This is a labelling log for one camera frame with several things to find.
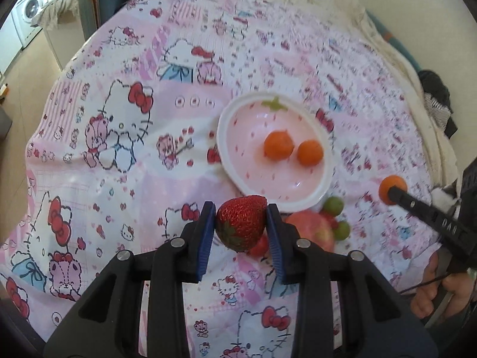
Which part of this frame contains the green grape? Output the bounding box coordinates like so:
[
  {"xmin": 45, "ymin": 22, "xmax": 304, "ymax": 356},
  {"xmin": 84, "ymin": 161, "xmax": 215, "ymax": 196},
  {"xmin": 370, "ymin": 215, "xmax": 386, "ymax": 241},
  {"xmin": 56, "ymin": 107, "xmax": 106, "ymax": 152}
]
[
  {"xmin": 333, "ymin": 221, "xmax": 351, "ymax": 241},
  {"xmin": 322, "ymin": 196, "xmax": 344, "ymax": 216}
]

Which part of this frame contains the small orange with stem bump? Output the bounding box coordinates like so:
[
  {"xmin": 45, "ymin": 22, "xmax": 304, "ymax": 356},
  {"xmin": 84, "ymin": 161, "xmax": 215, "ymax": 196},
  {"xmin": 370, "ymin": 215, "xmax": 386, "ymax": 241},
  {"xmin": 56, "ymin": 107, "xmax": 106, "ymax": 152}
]
[{"xmin": 264, "ymin": 129, "xmax": 295, "ymax": 162}]

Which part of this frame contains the pink strawberry-print bowl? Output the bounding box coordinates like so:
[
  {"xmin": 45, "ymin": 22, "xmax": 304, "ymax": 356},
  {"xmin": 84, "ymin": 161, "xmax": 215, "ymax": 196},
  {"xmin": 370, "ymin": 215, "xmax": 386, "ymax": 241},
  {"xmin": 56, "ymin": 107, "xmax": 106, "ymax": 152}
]
[{"xmin": 216, "ymin": 92, "xmax": 335, "ymax": 211}]

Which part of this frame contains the large red strawberry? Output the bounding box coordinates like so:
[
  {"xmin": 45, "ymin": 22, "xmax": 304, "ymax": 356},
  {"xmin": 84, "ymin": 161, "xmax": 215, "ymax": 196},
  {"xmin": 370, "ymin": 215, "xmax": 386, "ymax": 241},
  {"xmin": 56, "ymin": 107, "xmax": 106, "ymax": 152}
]
[{"xmin": 216, "ymin": 195, "xmax": 268, "ymax": 253}]

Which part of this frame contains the pink cartoon printed blanket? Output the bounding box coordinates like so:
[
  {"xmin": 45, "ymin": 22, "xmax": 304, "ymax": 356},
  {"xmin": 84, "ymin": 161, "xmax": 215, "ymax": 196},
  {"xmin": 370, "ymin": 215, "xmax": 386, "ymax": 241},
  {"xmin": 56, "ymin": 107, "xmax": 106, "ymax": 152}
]
[{"xmin": 0, "ymin": 0, "xmax": 461, "ymax": 358}]

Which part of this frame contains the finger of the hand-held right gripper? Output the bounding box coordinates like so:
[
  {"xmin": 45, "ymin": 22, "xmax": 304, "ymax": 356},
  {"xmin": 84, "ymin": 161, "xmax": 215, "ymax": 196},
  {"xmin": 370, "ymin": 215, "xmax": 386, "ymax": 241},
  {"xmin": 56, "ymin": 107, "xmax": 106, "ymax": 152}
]
[{"xmin": 388, "ymin": 186, "xmax": 466, "ymax": 249}]

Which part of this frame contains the small round orange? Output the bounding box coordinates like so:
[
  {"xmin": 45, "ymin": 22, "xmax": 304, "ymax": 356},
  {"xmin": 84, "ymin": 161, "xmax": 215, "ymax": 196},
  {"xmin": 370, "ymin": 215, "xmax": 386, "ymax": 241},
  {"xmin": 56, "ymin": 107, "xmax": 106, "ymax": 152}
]
[
  {"xmin": 297, "ymin": 139, "xmax": 323, "ymax": 166},
  {"xmin": 379, "ymin": 175, "xmax": 408, "ymax": 206}
]

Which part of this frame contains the white washing machine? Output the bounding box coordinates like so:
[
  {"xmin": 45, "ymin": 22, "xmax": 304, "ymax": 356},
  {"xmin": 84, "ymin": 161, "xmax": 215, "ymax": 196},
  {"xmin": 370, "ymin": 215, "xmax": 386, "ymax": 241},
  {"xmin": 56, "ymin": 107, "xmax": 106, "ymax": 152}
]
[{"xmin": 11, "ymin": 0, "xmax": 51, "ymax": 47}]

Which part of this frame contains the pink red apple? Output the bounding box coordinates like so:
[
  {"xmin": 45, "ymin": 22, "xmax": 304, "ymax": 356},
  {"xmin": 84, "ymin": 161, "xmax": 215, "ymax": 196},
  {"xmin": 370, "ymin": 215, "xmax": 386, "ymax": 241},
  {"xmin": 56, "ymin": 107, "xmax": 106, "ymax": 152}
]
[{"xmin": 285, "ymin": 210, "xmax": 335, "ymax": 252}]

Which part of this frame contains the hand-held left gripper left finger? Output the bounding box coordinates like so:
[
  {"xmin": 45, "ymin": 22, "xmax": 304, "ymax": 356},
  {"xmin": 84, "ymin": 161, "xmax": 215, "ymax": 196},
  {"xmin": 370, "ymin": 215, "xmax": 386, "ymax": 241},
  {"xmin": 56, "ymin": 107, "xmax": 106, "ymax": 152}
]
[{"xmin": 43, "ymin": 201, "xmax": 217, "ymax": 358}]

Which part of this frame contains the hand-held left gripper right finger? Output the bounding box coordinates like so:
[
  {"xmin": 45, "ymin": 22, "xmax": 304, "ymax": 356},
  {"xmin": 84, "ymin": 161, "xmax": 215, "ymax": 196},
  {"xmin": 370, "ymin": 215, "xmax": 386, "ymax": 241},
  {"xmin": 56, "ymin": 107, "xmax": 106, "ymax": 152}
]
[{"xmin": 266, "ymin": 204, "xmax": 439, "ymax": 358}]

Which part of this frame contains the person's right hand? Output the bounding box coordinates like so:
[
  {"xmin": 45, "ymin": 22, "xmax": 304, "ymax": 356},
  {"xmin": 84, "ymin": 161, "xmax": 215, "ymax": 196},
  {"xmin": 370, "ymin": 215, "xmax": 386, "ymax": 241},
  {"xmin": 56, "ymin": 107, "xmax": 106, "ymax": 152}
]
[{"xmin": 411, "ymin": 251, "xmax": 475, "ymax": 319}]

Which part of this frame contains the teal upholstered chair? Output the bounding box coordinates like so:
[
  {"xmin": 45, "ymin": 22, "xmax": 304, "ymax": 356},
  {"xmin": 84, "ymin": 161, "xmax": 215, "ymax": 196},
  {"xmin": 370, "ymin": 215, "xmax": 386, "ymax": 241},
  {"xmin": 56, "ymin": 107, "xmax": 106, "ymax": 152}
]
[{"xmin": 72, "ymin": 0, "xmax": 137, "ymax": 41}]

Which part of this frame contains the small red fruit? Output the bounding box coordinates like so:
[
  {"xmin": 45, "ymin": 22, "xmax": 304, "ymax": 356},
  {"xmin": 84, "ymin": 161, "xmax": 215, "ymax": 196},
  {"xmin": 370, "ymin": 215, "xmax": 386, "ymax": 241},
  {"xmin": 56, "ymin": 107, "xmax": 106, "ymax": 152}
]
[{"xmin": 320, "ymin": 211, "xmax": 339, "ymax": 230}]

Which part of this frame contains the thin black cable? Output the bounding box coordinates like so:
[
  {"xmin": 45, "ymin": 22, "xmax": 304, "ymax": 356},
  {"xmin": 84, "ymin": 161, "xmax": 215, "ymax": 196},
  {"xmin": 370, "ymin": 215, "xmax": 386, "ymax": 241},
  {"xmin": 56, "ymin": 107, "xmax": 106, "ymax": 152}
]
[{"xmin": 400, "ymin": 268, "xmax": 466, "ymax": 296}]

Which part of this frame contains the dark clothing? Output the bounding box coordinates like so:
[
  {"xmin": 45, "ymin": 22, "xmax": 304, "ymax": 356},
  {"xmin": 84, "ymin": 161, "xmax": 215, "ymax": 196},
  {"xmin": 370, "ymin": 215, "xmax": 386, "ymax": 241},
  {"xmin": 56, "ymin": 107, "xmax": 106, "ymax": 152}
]
[{"xmin": 417, "ymin": 69, "xmax": 459, "ymax": 138}]

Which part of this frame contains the small red strawberry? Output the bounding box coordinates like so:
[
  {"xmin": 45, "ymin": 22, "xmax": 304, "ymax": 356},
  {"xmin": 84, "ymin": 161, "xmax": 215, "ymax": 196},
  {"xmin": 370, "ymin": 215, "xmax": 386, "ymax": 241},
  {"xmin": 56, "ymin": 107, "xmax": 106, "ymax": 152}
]
[{"xmin": 247, "ymin": 234, "xmax": 270, "ymax": 259}]

